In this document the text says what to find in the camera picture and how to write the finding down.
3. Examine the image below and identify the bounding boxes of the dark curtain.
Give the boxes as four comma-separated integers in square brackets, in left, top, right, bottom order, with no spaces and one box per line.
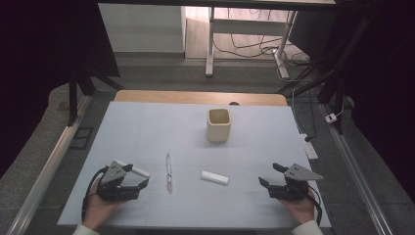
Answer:
[342,0,415,204]
[0,0,120,177]

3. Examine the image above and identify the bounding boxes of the white cabinet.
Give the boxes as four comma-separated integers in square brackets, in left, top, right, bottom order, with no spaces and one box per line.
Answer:
[97,3,187,54]

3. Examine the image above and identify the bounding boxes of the light blue table mat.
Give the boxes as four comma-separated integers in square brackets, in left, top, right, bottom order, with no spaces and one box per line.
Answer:
[57,101,332,229]

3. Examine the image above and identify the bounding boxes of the person's right hand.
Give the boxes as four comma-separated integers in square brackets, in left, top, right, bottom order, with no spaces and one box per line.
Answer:
[279,189,319,226]

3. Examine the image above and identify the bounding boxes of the black floor plate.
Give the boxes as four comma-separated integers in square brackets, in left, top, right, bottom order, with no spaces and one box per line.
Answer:
[69,126,95,151]

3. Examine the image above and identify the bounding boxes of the left hand-held gripper cable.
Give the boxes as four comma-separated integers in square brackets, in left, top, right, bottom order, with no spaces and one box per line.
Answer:
[80,165,110,223]

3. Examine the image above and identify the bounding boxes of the right hand-held gripper cable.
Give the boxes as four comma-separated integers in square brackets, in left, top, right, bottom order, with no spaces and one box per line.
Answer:
[304,184,324,226]

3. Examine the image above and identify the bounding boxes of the black floor cables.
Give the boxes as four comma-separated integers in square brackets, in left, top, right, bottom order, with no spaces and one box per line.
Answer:
[213,8,311,67]

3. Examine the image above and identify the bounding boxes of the white eraser block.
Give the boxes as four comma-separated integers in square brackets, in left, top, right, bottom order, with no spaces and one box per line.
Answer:
[201,169,230,186]

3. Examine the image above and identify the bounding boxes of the beige pen holder cup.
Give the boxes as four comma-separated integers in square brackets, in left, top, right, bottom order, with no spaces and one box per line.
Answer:
[206,108,233,143]

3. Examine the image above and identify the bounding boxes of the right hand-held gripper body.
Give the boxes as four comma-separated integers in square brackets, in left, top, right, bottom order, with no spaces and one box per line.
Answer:
[267,163,325,202]

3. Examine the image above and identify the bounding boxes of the aluminium rail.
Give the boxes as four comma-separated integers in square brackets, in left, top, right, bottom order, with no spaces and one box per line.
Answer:
[6,94,92,235]
[317,102,394,235]

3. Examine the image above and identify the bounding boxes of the hand-held gripper cable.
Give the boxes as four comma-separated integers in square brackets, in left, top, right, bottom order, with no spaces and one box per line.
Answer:
[80,165,110,223]
[304,184,324,226]

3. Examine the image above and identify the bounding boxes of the white adapter with cable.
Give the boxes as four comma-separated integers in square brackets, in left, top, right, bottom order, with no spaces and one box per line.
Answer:
[325,103,346,124]

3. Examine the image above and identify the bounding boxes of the black plug with cable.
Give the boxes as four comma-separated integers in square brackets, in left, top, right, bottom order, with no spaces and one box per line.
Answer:
[292,87,317,143]

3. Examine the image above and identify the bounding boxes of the clear pen with red tip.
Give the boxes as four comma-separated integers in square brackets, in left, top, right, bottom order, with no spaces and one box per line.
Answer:
[165,152,174,194]

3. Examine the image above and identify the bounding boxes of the black metal stand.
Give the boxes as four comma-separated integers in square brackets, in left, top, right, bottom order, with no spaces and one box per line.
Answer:
[277,0,383,135]
[67,65,125,126]

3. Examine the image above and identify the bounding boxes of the person's left hand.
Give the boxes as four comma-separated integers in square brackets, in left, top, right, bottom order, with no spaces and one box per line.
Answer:
[82,177,126,231]

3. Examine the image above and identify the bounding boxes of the white desk frame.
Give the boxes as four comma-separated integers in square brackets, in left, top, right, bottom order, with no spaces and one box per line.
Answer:
[205,6,300,79]

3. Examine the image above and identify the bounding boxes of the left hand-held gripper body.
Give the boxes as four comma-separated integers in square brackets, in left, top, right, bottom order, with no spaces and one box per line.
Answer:
[96,160,141,202]

